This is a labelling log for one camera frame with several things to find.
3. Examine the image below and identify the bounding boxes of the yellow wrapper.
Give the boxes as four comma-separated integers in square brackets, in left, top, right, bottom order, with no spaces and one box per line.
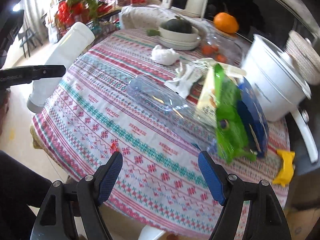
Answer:
[272,150,295,187]

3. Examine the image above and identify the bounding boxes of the white plastic bottle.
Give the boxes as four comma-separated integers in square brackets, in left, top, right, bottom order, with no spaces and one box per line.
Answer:
[27,22,95,113]

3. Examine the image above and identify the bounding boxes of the green snack bag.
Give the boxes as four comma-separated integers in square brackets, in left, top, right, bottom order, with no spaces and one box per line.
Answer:
[214,64,256,163]

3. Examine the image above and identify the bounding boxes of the blue snack bag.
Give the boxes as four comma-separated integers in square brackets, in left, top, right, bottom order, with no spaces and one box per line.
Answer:
[236,77,269,158]

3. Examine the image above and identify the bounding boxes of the clear plastic water bottle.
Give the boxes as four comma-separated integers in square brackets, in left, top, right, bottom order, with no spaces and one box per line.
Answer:
[126,75,217,154]

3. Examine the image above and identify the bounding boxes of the beige snack packet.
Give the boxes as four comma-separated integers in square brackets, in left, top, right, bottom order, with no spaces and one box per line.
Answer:
[196,63,246,122]

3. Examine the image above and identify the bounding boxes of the white trash bin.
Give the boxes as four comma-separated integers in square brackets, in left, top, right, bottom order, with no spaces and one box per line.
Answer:
[138,225,165,240]

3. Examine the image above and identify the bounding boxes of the cardboard box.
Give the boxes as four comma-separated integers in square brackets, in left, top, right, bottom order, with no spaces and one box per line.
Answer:
[286,207,319,239]

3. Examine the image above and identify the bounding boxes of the small red candy wrapper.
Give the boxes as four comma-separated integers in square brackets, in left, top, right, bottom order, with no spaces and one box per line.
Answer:
[110,142,119,154]

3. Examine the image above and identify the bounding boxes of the patterned knit tablecloth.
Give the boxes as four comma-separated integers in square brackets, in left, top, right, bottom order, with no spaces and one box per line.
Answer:
[31,27,292,239]

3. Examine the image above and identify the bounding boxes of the white dotted cloth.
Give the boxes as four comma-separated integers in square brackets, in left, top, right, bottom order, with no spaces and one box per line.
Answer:
[119,5,203,29]

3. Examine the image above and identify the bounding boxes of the white electric cooking pot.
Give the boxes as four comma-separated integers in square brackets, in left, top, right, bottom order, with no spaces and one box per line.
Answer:
[241,34,318,163]

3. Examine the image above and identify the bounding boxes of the crumpled white tissue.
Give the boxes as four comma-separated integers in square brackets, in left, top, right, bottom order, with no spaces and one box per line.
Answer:
[151,45,180,66]

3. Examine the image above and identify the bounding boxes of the white crumpled wrapper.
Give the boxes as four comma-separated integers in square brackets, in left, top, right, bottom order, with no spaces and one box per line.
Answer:
[164,61,208,99]

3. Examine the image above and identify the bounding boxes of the stacked white bowls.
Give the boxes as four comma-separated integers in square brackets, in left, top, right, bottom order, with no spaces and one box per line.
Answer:
[146,27,201,51]

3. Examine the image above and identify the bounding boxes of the dark green squash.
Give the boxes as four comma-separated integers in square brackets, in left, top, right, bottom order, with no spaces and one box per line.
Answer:
[160,16,193,34]

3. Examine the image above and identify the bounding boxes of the glass jar with tangerines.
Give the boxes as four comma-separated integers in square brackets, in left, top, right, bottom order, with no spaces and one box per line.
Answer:
[200,29,251,67]

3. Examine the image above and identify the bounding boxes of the orange tangerine on jar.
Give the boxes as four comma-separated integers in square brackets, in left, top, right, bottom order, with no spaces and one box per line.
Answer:
[213,12,239,34]

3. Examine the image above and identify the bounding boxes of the black microwave oven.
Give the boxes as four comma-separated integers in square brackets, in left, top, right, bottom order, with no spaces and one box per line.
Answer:
[204,0,316,49]

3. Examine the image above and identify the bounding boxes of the black wire rack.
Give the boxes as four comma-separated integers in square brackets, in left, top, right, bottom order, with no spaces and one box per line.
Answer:
[46,0,122,44]

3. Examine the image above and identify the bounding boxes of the woven rope basket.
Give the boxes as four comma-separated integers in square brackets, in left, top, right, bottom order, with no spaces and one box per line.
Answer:
[286,30,320,86]

